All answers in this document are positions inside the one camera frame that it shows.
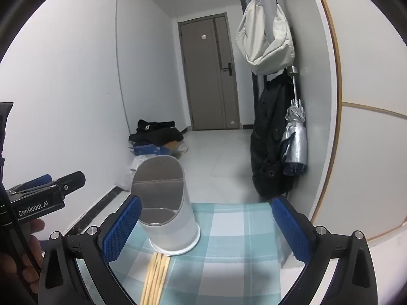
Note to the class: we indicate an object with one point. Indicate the teal checkered tablecloth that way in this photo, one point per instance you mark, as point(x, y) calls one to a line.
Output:
point(222, 244)

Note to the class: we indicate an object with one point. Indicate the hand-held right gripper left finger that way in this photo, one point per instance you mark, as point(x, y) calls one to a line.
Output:
point(122, 228)

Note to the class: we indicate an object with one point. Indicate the black hanging jacket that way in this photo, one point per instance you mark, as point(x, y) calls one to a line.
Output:
point(267, 133)

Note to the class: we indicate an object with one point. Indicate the silver plastic bag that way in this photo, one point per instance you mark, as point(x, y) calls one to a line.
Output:
point(125, 182)
point(138, 162)

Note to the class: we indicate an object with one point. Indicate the person's left hand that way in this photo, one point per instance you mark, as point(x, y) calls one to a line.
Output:
point(35, 228)

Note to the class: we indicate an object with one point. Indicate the brown cardboard box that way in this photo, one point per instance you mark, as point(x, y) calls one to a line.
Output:
point(173, 147)

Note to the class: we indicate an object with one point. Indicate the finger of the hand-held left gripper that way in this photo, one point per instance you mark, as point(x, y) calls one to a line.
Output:
point(41, 179)
point(71, 182)

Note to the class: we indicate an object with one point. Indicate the white cabinet with wood trim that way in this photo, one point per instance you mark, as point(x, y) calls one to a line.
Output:
point(365, 165)

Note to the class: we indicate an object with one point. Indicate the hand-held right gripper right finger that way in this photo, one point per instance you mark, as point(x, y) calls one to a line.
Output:
point(291, 228)

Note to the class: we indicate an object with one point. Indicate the white grey utensil holder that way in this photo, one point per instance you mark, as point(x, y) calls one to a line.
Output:
point(178, 225)

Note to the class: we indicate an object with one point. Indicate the blue cardboard box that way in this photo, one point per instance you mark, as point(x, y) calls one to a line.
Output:
point(144, 149)

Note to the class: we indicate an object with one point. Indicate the silver folded umbrella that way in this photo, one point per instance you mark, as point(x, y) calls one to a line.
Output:
point(297, 139)

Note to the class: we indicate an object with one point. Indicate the pile of black clothes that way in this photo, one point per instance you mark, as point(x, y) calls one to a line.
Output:
point(152, 132)

